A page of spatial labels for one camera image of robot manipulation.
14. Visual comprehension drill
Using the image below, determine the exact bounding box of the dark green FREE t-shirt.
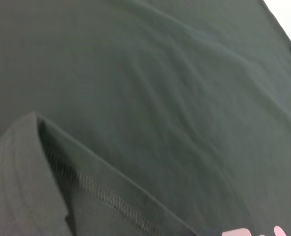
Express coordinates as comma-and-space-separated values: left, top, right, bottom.
0, 0, 291, 236

